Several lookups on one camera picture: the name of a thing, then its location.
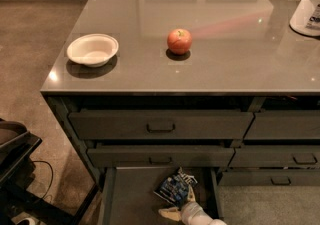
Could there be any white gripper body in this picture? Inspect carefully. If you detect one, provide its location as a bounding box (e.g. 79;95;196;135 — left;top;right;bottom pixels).
181;202;213;225

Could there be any blue chip bag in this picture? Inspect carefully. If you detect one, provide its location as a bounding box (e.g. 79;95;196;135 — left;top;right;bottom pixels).
154;168;198;207

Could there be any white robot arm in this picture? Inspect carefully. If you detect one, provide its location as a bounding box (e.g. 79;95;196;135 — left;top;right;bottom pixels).
158;187;227;225

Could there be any bottom right drawer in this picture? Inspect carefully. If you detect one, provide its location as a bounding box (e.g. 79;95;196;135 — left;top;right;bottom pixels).
219;170;320;186

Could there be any open bottom left drawer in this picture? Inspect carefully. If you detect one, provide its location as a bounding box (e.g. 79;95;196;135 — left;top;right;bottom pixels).
97;167;223;225

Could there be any middle right drawer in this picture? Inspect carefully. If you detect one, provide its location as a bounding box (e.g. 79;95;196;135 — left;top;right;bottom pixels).
229;145;320;168

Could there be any middle left drawer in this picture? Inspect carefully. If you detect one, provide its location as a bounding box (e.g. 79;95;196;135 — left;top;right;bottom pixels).
87;145;234;168

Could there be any top left drawer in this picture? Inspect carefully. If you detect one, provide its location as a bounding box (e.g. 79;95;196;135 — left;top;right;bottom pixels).
68;110;253;140

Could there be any top right drawer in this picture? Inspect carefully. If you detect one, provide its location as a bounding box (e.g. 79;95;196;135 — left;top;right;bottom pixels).
245;110;320;140

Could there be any grey counter cabinet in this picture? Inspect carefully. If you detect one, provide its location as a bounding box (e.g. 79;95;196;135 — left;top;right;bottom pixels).
40;0;320;225

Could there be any red apple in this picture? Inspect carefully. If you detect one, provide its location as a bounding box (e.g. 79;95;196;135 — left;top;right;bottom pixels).
167;28;192;55

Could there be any white paper bowl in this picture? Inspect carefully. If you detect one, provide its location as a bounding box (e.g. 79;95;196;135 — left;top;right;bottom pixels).
66;34;119;67

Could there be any white plastic canister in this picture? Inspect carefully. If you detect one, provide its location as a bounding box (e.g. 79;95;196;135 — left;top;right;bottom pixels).
289;0;320;37

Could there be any black cable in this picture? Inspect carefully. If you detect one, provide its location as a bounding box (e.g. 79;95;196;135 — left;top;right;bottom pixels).
30;160;55;203

